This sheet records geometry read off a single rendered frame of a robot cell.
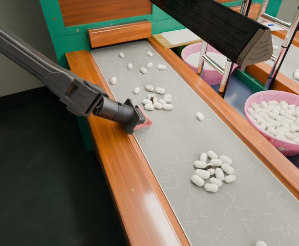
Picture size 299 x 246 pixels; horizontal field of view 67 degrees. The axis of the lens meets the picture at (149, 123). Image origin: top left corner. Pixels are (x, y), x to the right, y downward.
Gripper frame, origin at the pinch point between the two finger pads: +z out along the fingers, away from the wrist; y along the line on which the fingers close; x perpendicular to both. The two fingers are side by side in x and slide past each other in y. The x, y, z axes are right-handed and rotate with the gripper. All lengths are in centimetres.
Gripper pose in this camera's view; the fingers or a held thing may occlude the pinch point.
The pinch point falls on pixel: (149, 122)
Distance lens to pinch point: 73.5
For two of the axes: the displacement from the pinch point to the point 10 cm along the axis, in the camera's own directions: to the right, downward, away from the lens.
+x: -5.9, 7.2, 3.7
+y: -3.9, -6.5, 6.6
